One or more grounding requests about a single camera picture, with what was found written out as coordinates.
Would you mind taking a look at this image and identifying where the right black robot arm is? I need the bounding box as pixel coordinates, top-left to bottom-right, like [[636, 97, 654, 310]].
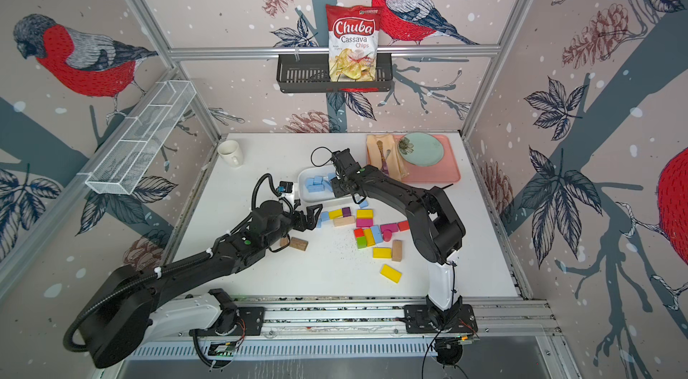
[[330, 149, 466, 331]]

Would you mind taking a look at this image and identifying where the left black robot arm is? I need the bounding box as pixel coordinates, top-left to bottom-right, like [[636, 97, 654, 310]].
[[63, 200, 323, 368]]

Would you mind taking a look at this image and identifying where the brown wooden block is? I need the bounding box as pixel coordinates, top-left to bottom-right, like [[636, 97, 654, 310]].
[[290, 238, 308, 251]]

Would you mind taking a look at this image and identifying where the yellow block top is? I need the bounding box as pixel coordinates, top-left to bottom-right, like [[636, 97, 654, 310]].
[[357, 209, 374, 220]]

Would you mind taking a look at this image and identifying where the yellow block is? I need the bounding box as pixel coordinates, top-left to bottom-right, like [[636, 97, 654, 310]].
[[373, 248, 392, 259], [357, 209, 374, 220], [380, 264, 402, 284]]

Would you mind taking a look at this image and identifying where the pale wooden flat block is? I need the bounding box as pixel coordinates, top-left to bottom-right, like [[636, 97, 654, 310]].
[[333, 216, 357, 227]]

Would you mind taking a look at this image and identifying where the metal spoon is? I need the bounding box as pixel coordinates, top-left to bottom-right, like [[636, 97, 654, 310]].
[[376, 140, 390, 176]]

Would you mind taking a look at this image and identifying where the magenta block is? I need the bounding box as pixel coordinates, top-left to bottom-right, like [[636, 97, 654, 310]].
[[356, 218, 374, 228]]

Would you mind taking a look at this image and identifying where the white ceramic serving dish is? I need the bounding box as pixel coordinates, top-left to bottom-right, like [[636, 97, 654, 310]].
[[297, 164, 348, 205]]

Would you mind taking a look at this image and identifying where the beige cloth napkin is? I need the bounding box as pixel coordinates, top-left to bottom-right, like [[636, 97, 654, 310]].
[[367, 135, 409, 181]]

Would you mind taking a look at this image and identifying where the yellow block middle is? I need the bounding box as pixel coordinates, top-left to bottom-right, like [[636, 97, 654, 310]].
[[373, 248, 392, 259]]

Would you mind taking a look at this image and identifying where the green ceramic plate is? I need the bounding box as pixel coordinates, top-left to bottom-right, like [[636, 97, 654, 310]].
[[398, 133, 444, 167]]

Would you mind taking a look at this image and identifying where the wooden block right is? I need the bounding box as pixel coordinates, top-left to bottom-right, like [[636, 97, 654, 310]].
[[392, 240, 403, 263]]

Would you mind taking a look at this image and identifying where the white ceramic mug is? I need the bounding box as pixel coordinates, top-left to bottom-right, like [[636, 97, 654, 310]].
[[217, 140, 244, 169]]

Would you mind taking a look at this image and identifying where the pink plastic tray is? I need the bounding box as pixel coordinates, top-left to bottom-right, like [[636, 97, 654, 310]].
[[395, 135, 460, 185]]

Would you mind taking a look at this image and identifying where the yellow block front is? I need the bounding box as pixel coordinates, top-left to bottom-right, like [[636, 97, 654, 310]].
[[380, 264, 402, 284]]

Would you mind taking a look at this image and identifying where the Chuba cassava chips bag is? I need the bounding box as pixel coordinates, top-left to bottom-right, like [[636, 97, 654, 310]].
[[325, 5, 382, 92]]

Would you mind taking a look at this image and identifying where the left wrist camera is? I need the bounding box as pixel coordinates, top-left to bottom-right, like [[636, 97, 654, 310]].
[[277, 181, 296, 206]]

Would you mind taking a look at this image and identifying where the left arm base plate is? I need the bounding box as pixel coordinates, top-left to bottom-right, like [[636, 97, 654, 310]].
[[196, 307, 265, 337]]

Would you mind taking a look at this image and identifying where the black wall basket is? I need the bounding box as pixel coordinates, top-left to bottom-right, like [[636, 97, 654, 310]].
[[277, 53, 393, 93]]

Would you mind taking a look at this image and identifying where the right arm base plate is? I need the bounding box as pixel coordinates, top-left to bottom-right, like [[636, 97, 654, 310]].
[[401, 303, 478, 335]]

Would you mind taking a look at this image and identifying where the white wire wall basket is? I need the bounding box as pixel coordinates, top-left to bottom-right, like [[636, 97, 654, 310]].
[[85, 80, 196, 195]]

